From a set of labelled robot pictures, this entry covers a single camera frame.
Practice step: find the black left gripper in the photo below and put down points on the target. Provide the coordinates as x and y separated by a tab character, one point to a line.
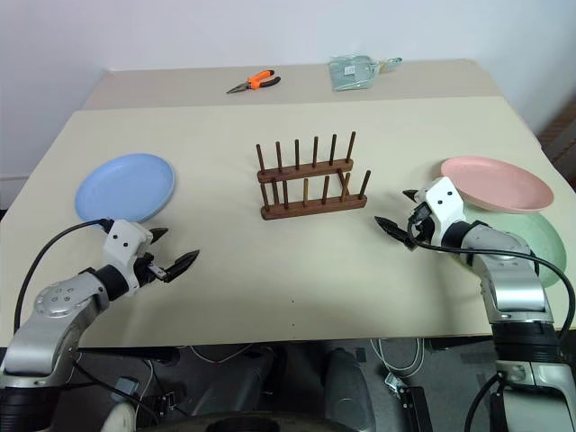
150	269

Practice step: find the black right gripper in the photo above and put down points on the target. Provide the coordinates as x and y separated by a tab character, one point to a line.
423	227

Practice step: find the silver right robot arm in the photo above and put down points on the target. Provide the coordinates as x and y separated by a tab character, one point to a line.
517	292

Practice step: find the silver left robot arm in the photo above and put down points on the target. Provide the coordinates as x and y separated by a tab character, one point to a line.
54	301

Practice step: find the wooden dish rack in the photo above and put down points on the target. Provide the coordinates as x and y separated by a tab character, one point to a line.
312	206

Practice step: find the blue plate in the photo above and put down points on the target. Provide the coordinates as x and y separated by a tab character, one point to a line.
123	186

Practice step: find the pink plate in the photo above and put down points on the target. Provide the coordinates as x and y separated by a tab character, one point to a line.
495	182

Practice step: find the green plate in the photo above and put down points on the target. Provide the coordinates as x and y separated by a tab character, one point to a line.
542	240

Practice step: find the small grey box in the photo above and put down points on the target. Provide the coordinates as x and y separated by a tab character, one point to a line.
127	387

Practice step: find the teal dustpan in packaging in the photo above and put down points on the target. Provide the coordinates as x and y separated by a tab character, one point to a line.
348	74

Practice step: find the grey rounded leg shape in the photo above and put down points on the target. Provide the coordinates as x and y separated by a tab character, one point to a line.
252	378
348	387

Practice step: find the metal clamp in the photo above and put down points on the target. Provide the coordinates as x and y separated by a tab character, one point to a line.
393	381

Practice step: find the white rounded object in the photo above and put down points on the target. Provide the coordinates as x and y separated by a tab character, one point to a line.
119	418

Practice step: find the dark rounded shape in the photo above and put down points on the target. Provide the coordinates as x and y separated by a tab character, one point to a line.
252	423

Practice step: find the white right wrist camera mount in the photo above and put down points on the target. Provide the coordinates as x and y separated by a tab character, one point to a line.
443	202

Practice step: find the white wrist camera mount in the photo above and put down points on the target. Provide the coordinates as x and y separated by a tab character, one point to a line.
443	202
123	238

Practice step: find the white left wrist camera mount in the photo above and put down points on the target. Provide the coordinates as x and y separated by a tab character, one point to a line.
123	238

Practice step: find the black table frame bar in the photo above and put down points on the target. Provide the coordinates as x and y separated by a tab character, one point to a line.
135	354

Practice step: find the black bracket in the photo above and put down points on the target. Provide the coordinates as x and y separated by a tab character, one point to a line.
416	409

